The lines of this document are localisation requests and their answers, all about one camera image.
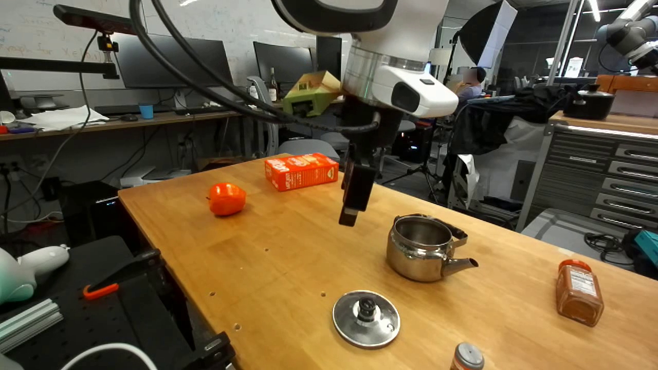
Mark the teal black bag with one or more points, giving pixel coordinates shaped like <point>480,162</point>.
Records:
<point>638,250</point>

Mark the orange spice jar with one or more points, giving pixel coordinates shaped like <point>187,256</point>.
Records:
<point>576,292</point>

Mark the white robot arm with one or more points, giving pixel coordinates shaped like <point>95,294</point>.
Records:
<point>393,28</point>

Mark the steel kettle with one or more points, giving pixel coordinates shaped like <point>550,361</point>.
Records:
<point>422,247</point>

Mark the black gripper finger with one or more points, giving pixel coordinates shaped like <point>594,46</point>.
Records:
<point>364,178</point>
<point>353,194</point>

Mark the grey drawer cabinet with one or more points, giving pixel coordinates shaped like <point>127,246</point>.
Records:
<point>602,169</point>

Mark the steel kettle lid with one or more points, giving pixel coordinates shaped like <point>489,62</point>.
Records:
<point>366,319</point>

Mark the orange handled clamp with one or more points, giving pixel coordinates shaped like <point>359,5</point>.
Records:
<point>111,282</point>

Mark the computer monitor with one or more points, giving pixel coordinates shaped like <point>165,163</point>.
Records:
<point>139,69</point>
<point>283,65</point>

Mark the blue cup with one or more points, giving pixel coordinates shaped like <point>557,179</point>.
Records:
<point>147,112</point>

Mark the red apple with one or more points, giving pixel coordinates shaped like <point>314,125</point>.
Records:
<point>226,198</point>

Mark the black electronics box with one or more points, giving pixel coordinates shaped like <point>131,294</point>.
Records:
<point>91,212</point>

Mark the left computer monitor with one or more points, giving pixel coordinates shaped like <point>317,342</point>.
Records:
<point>139,69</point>

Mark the overhead black camera bar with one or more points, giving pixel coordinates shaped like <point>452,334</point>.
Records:
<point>91,20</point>

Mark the black pot on cabinet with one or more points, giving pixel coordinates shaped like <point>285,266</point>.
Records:
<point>587,103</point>

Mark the orange Late July cracker box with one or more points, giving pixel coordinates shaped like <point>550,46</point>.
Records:
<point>300,172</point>

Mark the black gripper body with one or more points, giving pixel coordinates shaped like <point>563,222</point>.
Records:
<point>370,130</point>

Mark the small grey-capped bottle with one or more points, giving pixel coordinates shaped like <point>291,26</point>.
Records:
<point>467,356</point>

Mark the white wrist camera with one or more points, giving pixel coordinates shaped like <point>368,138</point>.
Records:
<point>404,85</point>

